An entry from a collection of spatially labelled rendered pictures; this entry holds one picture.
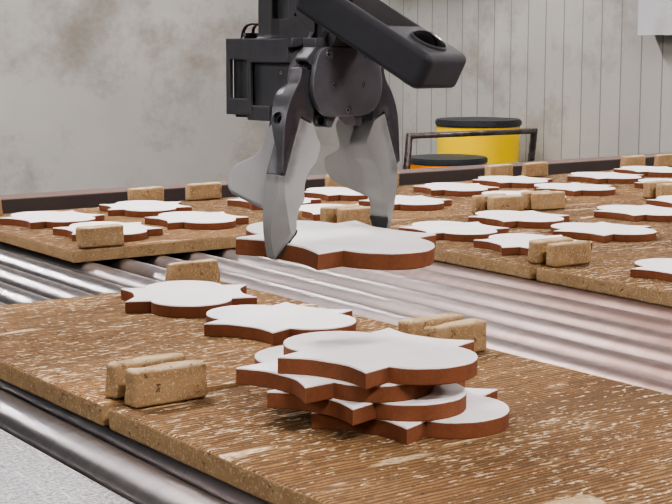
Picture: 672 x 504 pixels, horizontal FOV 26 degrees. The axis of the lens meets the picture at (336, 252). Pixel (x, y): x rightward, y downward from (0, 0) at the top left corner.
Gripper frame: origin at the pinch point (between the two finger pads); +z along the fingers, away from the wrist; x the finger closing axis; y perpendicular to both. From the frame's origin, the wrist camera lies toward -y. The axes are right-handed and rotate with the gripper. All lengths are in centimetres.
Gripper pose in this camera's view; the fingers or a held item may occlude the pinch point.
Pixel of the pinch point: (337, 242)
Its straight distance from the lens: 99.6
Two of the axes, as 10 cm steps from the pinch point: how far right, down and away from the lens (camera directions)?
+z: 0.0, 9.9, 1.4
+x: -6.5, 1.0, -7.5
